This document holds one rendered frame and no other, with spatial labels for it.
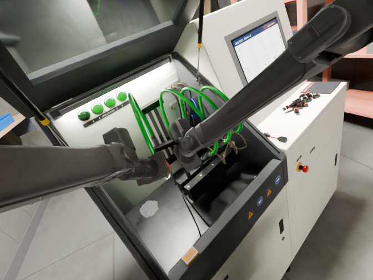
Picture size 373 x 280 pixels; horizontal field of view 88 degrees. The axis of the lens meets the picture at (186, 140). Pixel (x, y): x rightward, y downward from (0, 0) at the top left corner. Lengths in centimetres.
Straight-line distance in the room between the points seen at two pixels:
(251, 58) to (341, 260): 139
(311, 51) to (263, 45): 92
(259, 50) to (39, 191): 113
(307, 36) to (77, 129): 83
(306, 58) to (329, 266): 154
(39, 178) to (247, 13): 114
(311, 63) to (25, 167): 37
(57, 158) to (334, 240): 177
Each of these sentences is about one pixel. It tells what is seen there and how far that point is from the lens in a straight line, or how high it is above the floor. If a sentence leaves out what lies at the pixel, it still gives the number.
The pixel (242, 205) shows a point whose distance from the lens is 79.
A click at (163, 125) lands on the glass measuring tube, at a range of 103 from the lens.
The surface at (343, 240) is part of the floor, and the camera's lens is 186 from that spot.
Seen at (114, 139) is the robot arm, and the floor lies 140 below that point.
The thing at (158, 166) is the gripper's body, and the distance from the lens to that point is 54.
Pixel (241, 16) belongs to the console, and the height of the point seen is 149.
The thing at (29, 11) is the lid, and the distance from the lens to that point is 58.
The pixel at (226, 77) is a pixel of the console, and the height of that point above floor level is 128.
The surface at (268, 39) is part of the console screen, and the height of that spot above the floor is 133.
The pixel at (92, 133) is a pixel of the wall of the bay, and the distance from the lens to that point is 94.
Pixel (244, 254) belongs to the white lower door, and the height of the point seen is 70.
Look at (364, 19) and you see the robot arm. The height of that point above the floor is 150.
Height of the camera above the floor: 157
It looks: 30 degrees down
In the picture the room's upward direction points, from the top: 21 degrees counter-clockwise
